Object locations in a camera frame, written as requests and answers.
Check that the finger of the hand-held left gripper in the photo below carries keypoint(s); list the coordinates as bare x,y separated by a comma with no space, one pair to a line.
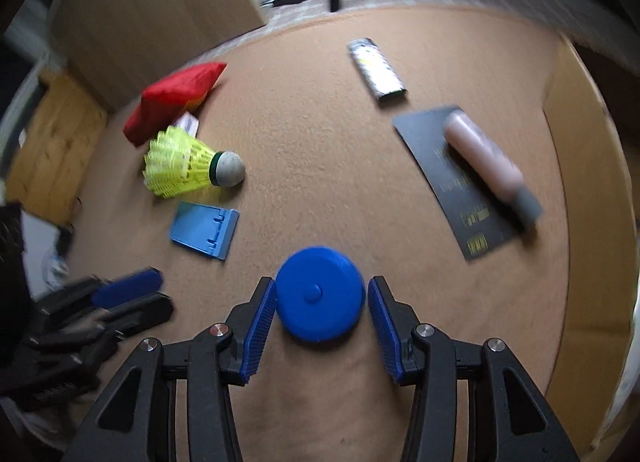
140,312
127,284

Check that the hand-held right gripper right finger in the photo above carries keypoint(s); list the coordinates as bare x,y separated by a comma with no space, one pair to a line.
385,332

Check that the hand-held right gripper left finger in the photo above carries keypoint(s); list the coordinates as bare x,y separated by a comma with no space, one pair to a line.
257,327

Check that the blue round case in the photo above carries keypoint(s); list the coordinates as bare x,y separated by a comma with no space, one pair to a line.
320,297

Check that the pink bottle with grey cap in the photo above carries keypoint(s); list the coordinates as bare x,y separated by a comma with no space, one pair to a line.
485,162

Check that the cardboard box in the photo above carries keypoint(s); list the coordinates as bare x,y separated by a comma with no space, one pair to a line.
590,192

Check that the blue phone stand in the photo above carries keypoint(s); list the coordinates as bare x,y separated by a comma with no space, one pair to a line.
202,229

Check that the yellow shuttlecock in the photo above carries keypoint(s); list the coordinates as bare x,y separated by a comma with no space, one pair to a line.
185,162

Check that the black card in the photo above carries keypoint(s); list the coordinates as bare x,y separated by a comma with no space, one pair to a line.
450,192

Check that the pine plank panel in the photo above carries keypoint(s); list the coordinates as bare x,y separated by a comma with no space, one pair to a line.
55,147

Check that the white dotted tissue pack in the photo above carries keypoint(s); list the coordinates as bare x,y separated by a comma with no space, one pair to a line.
186,123

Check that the red pouch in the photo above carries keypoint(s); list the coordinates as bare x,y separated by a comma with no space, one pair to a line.
170,97

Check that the silver lighter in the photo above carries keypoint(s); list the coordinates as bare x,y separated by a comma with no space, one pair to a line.
377,69

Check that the large light wooden board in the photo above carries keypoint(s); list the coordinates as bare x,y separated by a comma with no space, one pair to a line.
150,17

